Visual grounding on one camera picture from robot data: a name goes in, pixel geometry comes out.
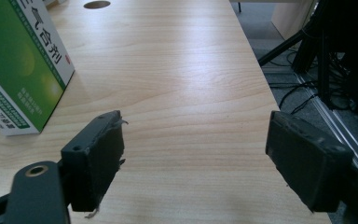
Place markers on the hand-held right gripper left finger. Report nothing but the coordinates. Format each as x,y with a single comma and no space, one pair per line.
93,165

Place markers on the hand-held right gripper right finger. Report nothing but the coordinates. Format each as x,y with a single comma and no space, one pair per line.
307,161

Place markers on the black tripod stand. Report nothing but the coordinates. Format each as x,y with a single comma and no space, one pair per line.
310,40

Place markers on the green and white medicine box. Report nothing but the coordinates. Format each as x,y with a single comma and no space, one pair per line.
18,65

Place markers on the light wooden cabinet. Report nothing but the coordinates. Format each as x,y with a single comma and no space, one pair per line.
292,17

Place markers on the metal floor rail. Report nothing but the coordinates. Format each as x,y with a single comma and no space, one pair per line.
332,121

